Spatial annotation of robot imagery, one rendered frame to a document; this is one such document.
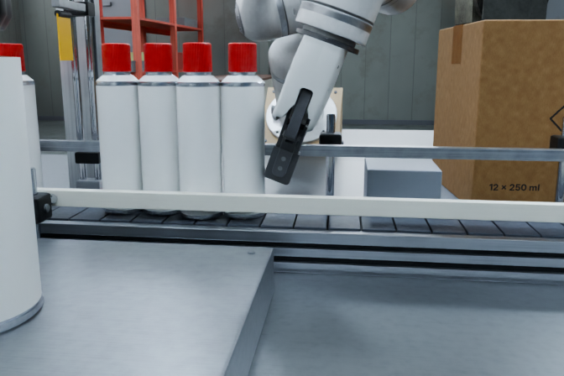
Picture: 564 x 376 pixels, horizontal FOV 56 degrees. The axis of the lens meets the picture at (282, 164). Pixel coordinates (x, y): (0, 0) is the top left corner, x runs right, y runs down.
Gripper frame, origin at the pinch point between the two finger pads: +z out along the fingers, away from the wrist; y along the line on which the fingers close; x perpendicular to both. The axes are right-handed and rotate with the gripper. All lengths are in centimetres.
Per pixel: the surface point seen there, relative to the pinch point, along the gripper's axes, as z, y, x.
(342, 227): 3.5, 3.7, 9.0
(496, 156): -9.5, -3.2, 23.5
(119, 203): 10.3, 4.4, -16.0
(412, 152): -6.5, -3.1, 14.2
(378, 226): 2.1, 2.9, 12.9
